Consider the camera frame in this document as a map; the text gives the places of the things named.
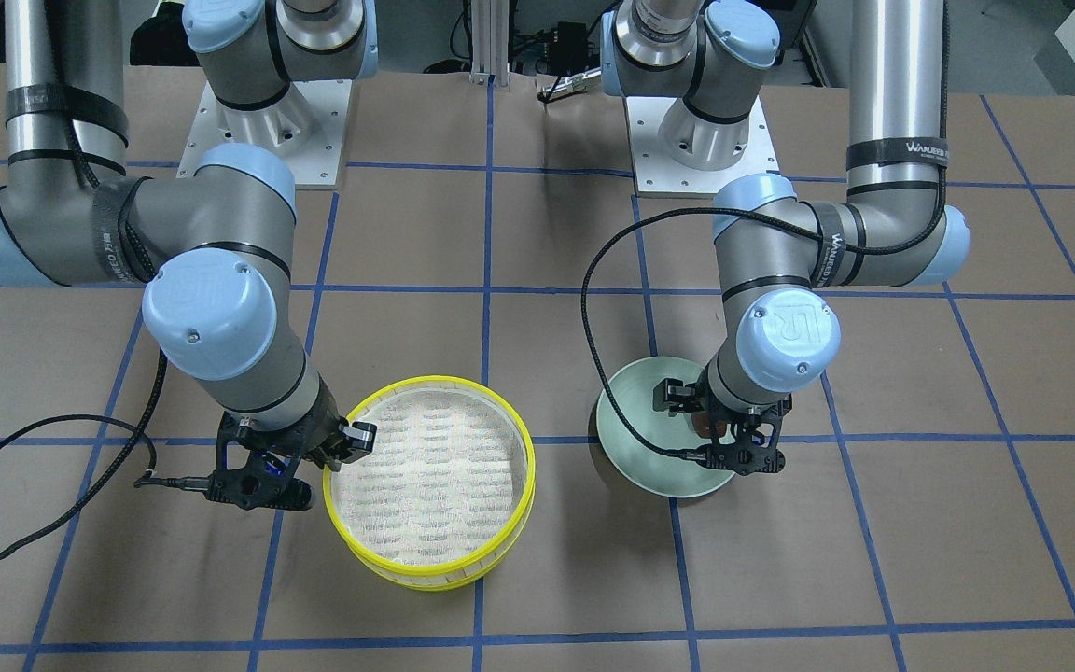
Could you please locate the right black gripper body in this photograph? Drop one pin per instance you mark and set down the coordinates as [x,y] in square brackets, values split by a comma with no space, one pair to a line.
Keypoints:
[321,432]

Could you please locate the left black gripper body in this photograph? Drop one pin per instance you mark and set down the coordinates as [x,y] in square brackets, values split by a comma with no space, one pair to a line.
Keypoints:
[674,396]

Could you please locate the brown bun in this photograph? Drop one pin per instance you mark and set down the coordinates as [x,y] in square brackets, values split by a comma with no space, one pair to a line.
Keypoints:
[707,427]

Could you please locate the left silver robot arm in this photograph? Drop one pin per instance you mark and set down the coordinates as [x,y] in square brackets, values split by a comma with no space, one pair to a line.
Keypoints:
[775,250]

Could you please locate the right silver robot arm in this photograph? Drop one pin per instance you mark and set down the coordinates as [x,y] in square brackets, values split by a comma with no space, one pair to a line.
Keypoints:
[213,249]

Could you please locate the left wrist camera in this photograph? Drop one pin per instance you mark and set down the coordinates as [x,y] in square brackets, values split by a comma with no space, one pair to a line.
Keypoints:
[749,444]

